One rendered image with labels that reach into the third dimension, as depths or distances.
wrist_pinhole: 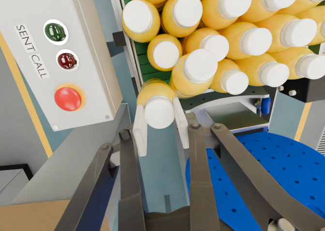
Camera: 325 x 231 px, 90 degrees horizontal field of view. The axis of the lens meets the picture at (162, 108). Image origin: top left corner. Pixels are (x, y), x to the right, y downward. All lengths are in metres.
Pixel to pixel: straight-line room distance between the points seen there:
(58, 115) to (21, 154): 1.81
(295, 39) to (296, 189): 0.24
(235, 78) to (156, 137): 1.36
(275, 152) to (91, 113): 0.38
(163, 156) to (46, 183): 1.14
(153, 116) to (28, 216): 0.48
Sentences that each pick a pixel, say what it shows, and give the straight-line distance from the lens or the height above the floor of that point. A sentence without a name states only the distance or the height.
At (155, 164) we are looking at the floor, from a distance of 1.81.
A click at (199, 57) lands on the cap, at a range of 0.21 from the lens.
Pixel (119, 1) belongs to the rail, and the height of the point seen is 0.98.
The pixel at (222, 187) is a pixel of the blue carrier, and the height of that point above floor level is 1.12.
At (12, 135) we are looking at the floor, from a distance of 2.02.
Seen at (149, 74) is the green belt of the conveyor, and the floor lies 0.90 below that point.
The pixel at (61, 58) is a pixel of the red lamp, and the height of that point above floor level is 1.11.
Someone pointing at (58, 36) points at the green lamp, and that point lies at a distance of 0.25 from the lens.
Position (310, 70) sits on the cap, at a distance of 0.37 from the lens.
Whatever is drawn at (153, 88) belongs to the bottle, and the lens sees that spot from 0.23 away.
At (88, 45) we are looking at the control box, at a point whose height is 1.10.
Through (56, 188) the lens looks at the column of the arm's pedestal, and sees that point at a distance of 0.80.
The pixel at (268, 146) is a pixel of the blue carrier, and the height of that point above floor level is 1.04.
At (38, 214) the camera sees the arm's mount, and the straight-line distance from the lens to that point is 0.60.
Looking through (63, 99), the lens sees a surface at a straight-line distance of 0.27.
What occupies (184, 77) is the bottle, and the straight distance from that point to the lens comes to 0.23.
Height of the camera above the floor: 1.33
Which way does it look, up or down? 66 degrees down
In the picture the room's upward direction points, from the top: 171 degrees clockwise
